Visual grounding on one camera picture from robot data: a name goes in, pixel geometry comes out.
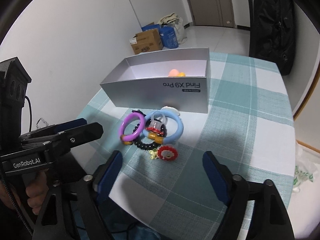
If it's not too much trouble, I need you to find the purple ring bracelet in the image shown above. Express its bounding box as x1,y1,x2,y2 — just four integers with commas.
118,112,147,145

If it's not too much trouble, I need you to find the black bead bracelet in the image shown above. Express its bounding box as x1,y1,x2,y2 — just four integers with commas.
132,123,168,152

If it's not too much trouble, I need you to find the red white flower charm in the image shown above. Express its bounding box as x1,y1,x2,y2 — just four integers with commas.
157,144,178,161

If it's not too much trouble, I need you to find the light blue ring bracelet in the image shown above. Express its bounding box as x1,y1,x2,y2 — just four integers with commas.
141,110,185,145

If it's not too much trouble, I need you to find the pink pig figurine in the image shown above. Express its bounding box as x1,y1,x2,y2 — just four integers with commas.
168,69,185,77

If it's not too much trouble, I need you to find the person's left hand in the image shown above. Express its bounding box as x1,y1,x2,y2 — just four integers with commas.
1,169,48,215

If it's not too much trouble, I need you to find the teal plaid tablecloth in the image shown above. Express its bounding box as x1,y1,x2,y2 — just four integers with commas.
72,53,296,239

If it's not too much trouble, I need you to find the white green plastic bag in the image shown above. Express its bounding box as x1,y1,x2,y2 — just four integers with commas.
292,143,319,193

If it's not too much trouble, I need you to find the silver phone box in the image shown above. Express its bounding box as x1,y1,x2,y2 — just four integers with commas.
100,48,211,113

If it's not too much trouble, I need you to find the brown cardboard box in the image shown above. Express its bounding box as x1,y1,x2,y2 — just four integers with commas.
130,29,163,55

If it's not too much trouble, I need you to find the black backpack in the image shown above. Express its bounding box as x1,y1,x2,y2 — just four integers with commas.
249,0,296,76

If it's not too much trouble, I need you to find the blue cardboard box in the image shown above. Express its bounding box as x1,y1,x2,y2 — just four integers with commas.
142,23,178,49

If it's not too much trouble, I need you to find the beige tote bag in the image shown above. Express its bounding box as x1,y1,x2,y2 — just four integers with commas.
158,12,187,44

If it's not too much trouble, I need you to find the grey door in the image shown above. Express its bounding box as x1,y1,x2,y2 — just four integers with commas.
187,0,236,28

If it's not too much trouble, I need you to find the black cable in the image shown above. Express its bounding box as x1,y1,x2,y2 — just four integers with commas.
24,95,33,133

